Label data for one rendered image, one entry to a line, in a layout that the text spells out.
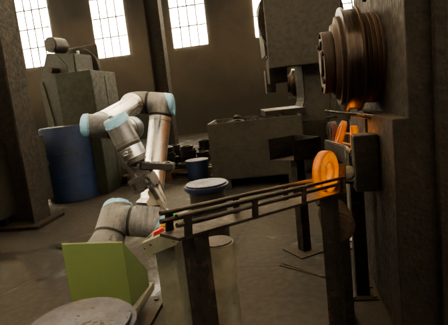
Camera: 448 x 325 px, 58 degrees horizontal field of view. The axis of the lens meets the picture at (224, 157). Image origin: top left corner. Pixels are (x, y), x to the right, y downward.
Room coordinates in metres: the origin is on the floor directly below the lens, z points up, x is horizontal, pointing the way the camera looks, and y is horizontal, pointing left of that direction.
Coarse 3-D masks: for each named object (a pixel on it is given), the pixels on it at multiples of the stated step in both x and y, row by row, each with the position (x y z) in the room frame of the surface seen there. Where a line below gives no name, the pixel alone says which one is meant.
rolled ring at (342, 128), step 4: (340, 124) 2.62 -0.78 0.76; (344, 124) 2.54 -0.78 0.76; (340, 128) 2.64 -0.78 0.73; (344, 128) 2.52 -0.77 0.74; (340, 132) 2.51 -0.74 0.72; (344, 132) 2.51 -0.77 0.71; (336, 136) 2.65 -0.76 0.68; (340, 136) 2.51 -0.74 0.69; (344, 136) 2.50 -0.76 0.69; (336, 140) 2.64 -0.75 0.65; (340, 140) 2.51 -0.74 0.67
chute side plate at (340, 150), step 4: (328, 144) 2.74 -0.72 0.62; (332, 144) 2.47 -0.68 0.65; (328, 148) 2.76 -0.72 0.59; (332, 148) 2.49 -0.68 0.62; (336, 148) 2.26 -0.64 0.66; (340, 148) 2.08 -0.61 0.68; (344, 148) 1.93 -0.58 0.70; (336, 152) 2.28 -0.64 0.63; (340, 152) 2.09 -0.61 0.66; (344, 152) 1.93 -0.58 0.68; (348, 152) 1.80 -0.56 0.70; (336, 156) 2.29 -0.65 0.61; (340, 156) 2.10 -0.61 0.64; (344, 156) 1.94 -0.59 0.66; (348, 156) 1.80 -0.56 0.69; (340, 160) 2.11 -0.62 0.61; (344, 160) 1.95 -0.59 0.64; (348, 160) 1.81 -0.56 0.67
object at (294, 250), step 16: (272, 144) 2.53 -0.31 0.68; (288, 144) 2.59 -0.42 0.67; (304, 144) 2.32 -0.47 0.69; (320, 144) 2.37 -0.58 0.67; (272, 160) 2.50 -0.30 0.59; (288, 160) 2.34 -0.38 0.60; (304, 176) 2.41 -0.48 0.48; (304, 208) 2.40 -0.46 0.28; (304, 224) 2.40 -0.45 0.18; (304, 240) 2.39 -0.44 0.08; (304, 256) 2.32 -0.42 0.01
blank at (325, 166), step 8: (320, 152) 1.43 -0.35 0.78; (328, 152) 1.42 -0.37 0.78; (320, 160) 1.39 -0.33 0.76; (328, 160) 1.42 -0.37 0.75; (336, 160) 1.47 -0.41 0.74; (312, 168) 1.39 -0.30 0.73; (320, 168) 1.37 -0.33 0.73; (328, 168) 1.46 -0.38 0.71; (336, 168) 1.46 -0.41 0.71; (312, 176) 1.39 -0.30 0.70; (320, 176) 1.37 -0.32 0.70; (328, 176) 1.45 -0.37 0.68; (336, 176) 1.46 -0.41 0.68; (328, 184) 1.41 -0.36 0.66; (328, 192) 1.41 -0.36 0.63
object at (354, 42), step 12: (336, 12) 1.93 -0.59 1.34; (348, 12) 1.78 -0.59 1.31; (348, 24) 1.71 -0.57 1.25; (360, 24) 1.70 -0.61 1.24; (348, 36) 1.68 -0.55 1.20; (360, 36) 1.68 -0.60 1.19; (348, 48) 1.66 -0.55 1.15; (360, 48) 1.67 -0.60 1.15; (348, 60) 1.66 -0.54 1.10; (360, 60) 1.66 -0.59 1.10; (348, 72) 1.68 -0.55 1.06; (360, 72) 1.67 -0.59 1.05; (348, 84) 1.70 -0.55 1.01; (360, 84) 1.69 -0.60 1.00; (348, 96) 1.72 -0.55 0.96; (360, 96) 1.73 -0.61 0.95; (348, 108) 1.79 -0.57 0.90
